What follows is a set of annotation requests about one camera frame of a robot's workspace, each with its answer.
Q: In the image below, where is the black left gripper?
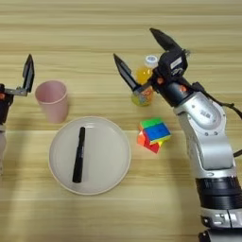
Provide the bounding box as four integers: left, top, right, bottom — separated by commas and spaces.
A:
0, 53, 35, 126

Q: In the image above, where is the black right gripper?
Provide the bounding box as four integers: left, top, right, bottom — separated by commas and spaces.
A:
112, 27, 202, 109

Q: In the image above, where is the pink plastic cup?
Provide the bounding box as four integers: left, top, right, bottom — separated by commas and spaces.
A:
34, 79, 70, 125

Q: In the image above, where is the orange juice bottle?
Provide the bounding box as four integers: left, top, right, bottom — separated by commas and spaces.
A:
130, 55, 160, 108

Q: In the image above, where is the black marker pen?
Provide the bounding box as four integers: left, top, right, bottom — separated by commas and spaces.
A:
72, 126, 87, 184

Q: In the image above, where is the beige round plate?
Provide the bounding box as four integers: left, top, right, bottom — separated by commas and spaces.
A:
47, 115, 132, 197

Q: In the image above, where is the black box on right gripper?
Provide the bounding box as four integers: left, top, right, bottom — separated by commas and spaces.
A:
157, 48, 189, 79

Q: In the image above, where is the multicolour puzzle cube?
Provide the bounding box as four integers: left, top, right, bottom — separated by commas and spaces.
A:
136, 116, 173, 155

